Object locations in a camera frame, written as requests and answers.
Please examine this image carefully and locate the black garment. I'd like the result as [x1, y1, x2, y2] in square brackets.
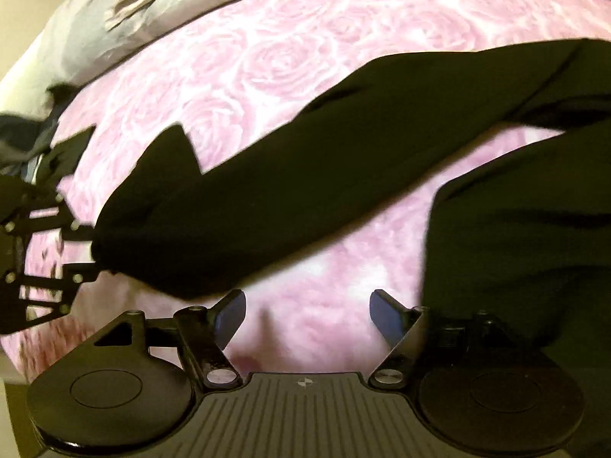
[90, 37, 611, 454]

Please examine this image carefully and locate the beige grey folded quilt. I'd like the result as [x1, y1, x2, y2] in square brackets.
[0, 0, 611, 116]

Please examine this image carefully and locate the pink rose bed sheet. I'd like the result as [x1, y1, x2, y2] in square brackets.
[0, 0, 611, 383]

